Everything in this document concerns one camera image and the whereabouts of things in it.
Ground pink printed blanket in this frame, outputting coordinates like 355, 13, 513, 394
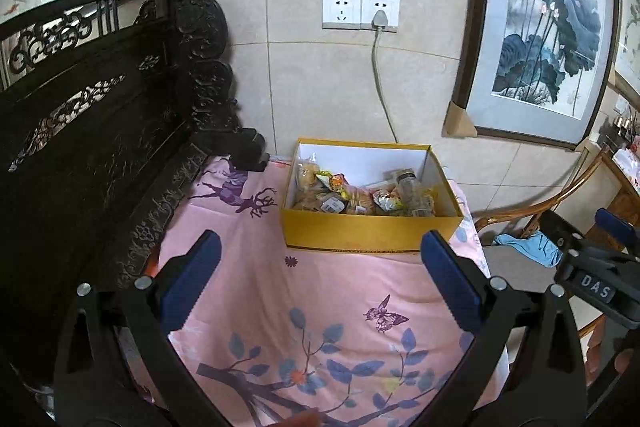
142, 154, 511, 427

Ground yellow bread packet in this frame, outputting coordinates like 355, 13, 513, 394
295, 154, 323, 198

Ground yellow cardboard box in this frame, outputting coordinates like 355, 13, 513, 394
280, 137, 465, 253

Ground framed flower painting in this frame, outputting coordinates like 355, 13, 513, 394
607, 0, 640, 95

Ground wooden chair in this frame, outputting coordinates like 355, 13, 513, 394
472, 147, 640, 358

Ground person's left hand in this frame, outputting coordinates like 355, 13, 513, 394
284, 409, 327, 427

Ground wooden side table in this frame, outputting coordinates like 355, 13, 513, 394
597, 147, 640, 238

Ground person's right hand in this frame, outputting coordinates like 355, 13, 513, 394
612, 347, 639, 376

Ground blue cloth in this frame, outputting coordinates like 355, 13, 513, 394
492, 232, 563, 267

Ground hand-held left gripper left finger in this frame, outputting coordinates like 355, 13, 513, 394
50, 229, 228, 427

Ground grey plug with cable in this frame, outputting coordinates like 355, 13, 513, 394
371, 10, 401, 144

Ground dark carved wooden furniture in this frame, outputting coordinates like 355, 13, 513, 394
0, 0, 271, 427

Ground cardboard corner protector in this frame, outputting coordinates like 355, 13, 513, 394
442, 101, 478, 138

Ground white and pink boxes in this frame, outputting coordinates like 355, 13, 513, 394
612, 134, 640, 195

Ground brown triangular snack packet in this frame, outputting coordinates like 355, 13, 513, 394
292, 192, 348, 214

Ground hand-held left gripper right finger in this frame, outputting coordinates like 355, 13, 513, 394
415, 230, 587, 427

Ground clear biscuit packet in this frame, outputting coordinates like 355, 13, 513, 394
345, 187, 376, 215

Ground clear jar with dark label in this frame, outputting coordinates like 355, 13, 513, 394
385, 168, 433, 215

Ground framed lotus painting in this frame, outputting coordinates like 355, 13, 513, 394
452, 0, 618, 151

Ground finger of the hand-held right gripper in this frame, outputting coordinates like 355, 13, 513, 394
594, 208, 640, 254
540, 208, 587, 258

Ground yellow-green snack packet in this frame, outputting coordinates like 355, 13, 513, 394
314, 169, 351, 195

